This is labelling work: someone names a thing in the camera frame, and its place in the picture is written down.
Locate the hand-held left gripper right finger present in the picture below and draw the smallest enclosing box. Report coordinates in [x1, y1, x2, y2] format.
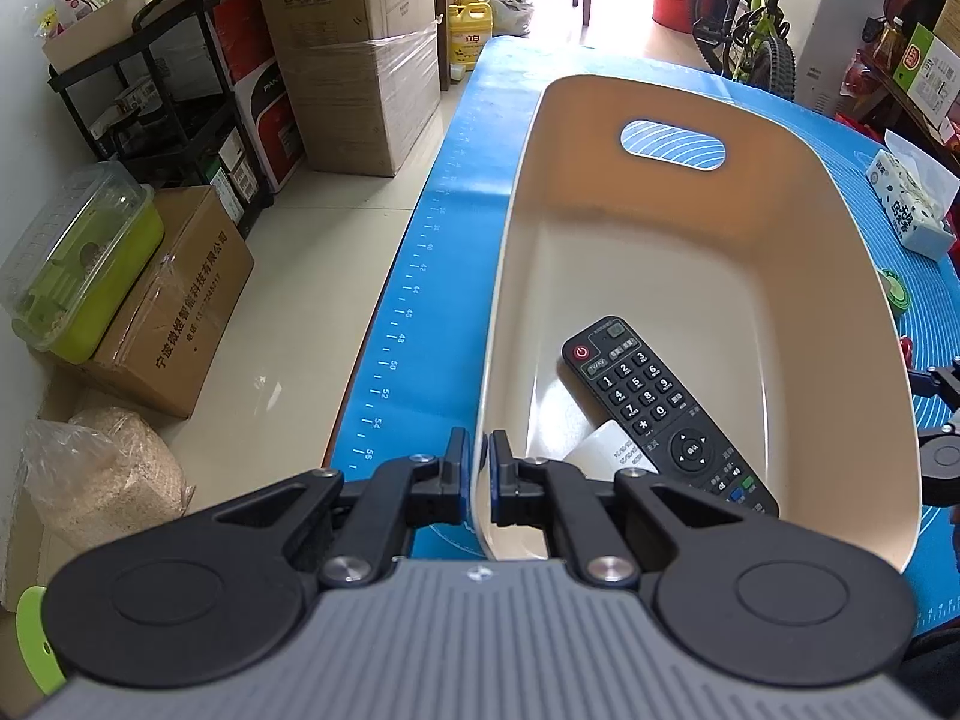
[487, 430, 758, 588]

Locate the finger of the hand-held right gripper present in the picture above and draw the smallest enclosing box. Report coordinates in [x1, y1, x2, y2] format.
[909, 361, 960, 401]
[916, 411, 960, 506]

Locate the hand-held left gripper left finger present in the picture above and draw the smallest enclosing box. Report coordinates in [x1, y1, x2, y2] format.
[191, 427, 474, 590]

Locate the black remote control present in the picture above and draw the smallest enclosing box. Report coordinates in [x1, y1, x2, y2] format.
[561, 315, 781, 518]

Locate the beige plastic basket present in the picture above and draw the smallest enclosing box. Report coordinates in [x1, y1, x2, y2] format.
[471, 75, 925, 571]

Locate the white printed card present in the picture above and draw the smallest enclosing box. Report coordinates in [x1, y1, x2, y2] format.
[566, 420, 661, 477]

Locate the white blue tissue box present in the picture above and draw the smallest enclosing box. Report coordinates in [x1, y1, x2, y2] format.
[864, 129, 960, 262]

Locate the blue silicone mat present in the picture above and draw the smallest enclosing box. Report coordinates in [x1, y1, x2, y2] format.
[322, 36, 960, 691]

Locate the green white carton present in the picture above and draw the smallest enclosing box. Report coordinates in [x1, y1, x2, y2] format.
[892, 22, 960, 130]

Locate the brown printed cardboard box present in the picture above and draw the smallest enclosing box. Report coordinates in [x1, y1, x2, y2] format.
[79, 186, 256, 419]

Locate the cooking oil bottle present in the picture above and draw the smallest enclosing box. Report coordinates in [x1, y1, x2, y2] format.
[870, 15, 910, 77]

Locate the clear bag of wood shavings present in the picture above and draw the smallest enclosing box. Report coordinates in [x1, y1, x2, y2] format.
[21, 406, 197, 550]

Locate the white chest freezer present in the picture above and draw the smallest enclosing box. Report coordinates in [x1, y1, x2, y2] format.
[795, 0, 938, 118]

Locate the red white appliance box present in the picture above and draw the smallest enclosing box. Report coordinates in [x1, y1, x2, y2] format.
[231, 64, 305, 193]

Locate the green children's bicycle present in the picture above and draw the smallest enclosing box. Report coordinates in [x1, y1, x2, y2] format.
[688, 0, 817, 101]

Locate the black metal rack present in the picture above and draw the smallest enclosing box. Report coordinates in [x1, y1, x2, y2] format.
[49, 0, 275, 238]

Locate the green container with clear lid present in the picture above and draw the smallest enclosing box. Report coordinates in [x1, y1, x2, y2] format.
[0, 161, 166, 362]

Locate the yellow plastic jug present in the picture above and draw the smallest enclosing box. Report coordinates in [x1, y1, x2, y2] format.
[448, 0, 494, 74]

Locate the white plastic bag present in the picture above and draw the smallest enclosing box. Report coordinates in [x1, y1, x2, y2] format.
[480, 0, 536, 37]

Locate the red carton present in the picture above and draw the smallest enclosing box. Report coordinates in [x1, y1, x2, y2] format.
[212, 0, 275, 85]

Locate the cardboard box with handle hole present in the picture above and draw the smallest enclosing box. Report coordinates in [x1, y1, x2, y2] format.
[41, 0, 200, 74]

